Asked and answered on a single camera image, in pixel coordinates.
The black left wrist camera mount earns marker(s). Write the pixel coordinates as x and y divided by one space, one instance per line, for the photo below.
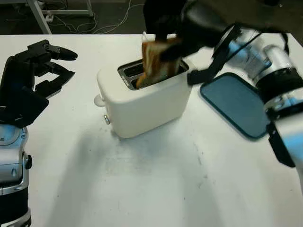
21 111

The browned toast slice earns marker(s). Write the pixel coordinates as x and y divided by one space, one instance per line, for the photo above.
154 59

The white metal table frame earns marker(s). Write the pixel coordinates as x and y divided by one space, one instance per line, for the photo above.
40 19

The blue plastic tray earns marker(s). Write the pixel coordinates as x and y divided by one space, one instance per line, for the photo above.
234 106

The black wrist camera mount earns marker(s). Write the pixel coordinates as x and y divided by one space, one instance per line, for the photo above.
197 76
21 111

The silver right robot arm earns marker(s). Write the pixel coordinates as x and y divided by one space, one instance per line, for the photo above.
279 71

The cream white two-slot toaster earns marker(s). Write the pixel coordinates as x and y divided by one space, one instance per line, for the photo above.
146 111

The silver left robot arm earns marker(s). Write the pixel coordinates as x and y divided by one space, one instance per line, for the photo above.
11 170

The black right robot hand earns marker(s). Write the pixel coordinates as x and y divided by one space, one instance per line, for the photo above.
203 28

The white power strip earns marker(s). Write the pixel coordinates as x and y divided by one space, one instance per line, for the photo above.
48 19

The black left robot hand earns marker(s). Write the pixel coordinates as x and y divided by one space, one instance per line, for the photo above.
16 71

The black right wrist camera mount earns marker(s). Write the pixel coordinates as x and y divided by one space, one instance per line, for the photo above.
197 76

